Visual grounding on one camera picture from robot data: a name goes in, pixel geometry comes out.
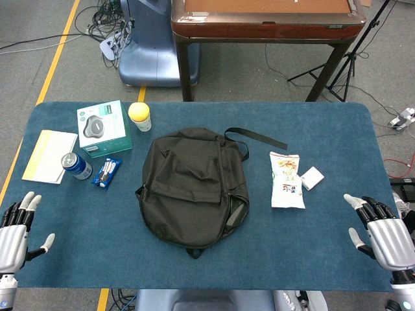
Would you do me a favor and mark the black backpack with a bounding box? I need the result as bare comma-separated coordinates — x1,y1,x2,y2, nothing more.
134,127,289,260

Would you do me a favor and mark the black tripod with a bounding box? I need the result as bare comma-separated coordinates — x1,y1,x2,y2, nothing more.
287,0,393,103

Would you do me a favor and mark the small white box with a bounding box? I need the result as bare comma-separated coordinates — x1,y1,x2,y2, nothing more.
300,167,325,191

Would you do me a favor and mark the black cable tangle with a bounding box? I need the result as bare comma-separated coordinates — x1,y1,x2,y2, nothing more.
74,0,134,69

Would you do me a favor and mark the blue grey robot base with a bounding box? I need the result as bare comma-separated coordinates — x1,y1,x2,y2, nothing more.
118,0,200,87

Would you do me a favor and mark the own grey robot torso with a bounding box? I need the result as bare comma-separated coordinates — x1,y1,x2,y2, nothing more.
134,289,328,311

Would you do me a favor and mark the white and yellow booklet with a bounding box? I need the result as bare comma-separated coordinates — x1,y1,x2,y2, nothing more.
21,130,78,185

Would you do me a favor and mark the brown mahjong table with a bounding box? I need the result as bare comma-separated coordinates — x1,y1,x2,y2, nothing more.
171,0,367,103

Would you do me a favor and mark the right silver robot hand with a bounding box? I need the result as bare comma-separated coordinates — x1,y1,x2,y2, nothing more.
343,193,415,272

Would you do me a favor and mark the blue felt table mat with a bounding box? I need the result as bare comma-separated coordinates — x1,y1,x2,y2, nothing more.
0,101,405,291

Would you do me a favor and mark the blue soda can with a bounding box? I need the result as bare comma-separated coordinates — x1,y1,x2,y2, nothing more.
61,152,93,181

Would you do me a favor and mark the blue cookie pack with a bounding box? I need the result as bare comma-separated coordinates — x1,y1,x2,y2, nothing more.
91,157,123,189

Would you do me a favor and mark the white power strip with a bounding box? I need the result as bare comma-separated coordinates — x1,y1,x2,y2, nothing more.
99,35,123,61
388,108,415,130

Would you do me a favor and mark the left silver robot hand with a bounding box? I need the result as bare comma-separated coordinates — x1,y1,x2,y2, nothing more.
0,190,56,276

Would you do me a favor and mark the yellow lid cup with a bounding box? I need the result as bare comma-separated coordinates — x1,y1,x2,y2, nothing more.
127,102,152,132

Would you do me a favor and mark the red cable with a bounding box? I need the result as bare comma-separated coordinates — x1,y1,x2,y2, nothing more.
385,157,415,179

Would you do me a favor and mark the white snack bag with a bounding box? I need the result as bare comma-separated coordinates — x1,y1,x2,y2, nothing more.
269,151,307,210

